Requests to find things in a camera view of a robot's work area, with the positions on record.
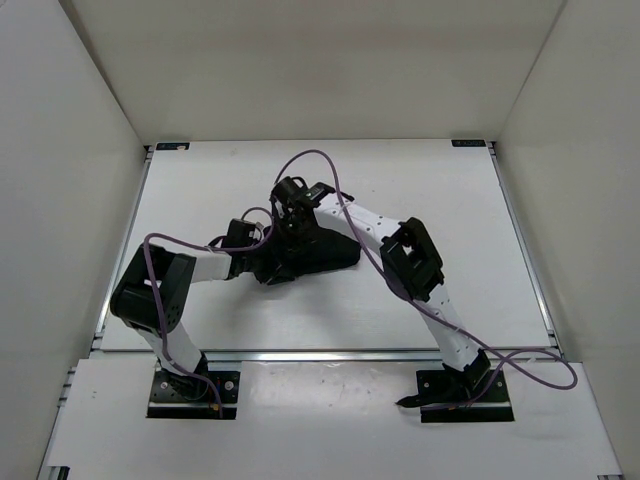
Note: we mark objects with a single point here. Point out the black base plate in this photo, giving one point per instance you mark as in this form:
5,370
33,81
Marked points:
441,400
177,397

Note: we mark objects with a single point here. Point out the aluminium table edge rail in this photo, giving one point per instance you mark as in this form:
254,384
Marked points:
330,356

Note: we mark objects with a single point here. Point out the dark left corner label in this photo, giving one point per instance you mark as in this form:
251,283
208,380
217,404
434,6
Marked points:
172,146

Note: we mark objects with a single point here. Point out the dark corner label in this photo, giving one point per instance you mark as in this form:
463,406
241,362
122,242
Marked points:
172,146
468,143

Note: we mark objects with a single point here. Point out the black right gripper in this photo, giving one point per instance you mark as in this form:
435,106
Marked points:
286,240

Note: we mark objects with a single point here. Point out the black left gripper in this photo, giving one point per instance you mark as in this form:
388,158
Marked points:
282,274

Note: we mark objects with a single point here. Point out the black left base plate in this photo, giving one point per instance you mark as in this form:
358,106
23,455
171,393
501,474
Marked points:
177,397

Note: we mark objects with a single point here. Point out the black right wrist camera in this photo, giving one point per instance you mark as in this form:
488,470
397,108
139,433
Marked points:
293,191

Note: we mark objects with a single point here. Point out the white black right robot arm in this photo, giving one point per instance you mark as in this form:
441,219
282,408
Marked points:
412,267

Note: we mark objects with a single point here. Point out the black pleated skirt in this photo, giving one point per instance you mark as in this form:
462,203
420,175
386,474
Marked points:
331,251

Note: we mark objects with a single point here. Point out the dark right corner label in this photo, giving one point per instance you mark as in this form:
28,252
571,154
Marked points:
468,143

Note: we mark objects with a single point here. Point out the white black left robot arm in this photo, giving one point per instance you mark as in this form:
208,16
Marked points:
151,295

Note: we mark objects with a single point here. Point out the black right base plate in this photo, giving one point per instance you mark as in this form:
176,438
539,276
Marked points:
441,400

